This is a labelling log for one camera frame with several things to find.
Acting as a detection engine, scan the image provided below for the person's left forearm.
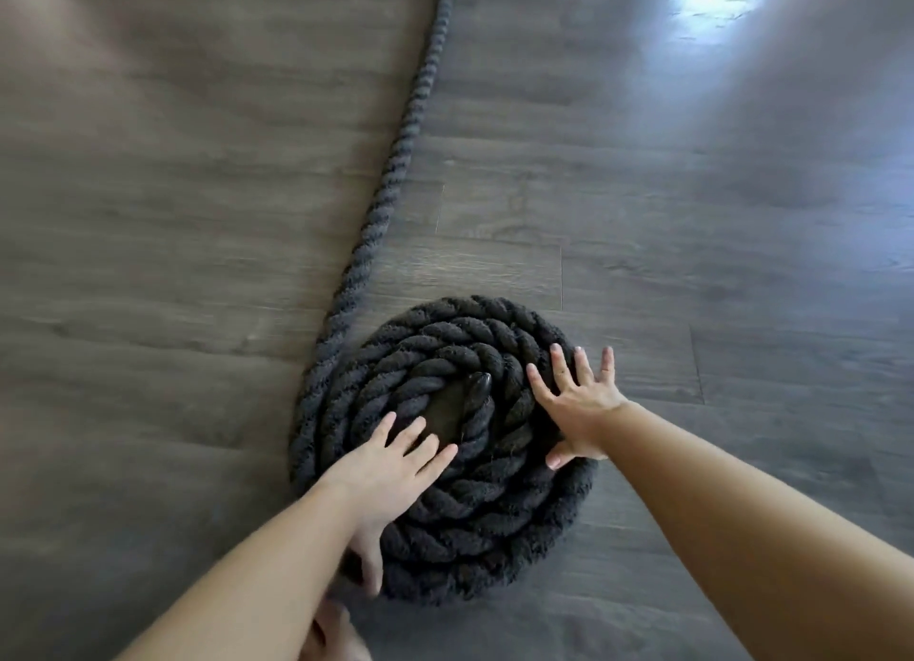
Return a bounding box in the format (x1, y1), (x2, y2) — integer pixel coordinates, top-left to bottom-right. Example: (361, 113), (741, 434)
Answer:
(113, 483), (362, 661)

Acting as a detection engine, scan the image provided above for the person's right forearm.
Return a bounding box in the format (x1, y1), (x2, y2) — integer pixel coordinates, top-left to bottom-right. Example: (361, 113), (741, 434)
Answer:
(599, 399), (914, 661)

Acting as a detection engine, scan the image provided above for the thick black twisted rope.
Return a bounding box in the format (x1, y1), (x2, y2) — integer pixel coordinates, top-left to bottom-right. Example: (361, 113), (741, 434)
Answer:
(288, 0), (600, 607)

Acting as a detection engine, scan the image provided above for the person's left hand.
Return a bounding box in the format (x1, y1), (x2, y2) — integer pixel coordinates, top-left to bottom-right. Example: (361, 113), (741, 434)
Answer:
(313, 411), (459, 598)

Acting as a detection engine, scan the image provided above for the person's right hand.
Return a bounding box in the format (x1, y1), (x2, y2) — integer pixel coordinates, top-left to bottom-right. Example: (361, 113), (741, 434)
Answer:
(526, 343), (630, 471)

